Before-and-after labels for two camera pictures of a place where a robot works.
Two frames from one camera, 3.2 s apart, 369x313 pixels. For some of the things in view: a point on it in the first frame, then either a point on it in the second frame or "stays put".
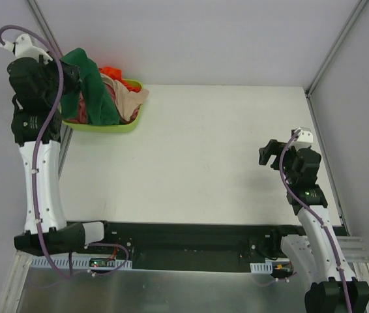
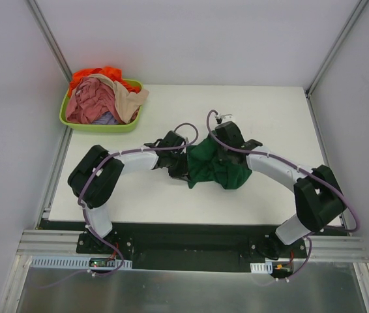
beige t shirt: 127,102 stays put
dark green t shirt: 100,108 to 201,166
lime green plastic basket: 110,128 stays put
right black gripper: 274,152 to 223,156
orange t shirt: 117,73 stays put
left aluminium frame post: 67,133 stays put
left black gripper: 70,75 to 178,167
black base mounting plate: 189,246 stays put
